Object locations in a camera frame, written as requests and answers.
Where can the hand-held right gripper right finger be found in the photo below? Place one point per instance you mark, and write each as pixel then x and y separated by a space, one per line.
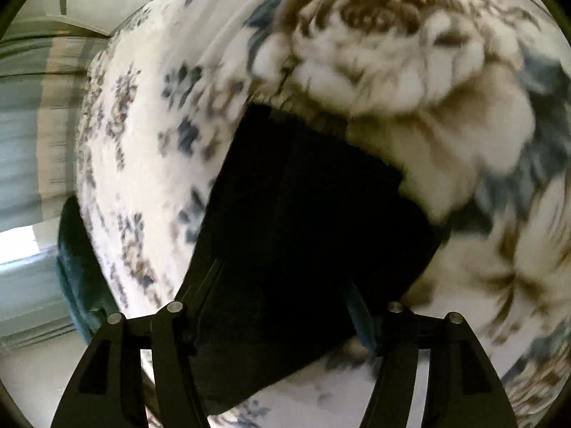
pixel 362 321

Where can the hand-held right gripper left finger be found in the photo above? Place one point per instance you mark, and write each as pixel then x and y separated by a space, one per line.
pixel 197 295

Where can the black pants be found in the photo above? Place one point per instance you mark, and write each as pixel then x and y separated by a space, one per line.
pixel 294 249

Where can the dark green cloth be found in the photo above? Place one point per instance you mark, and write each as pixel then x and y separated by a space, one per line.
pixel 79 272

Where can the floral printed blanket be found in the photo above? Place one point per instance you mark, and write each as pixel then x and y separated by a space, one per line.
pixel 339 142

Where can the pale green curtain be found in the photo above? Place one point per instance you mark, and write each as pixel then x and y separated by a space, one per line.
pixel 31 125

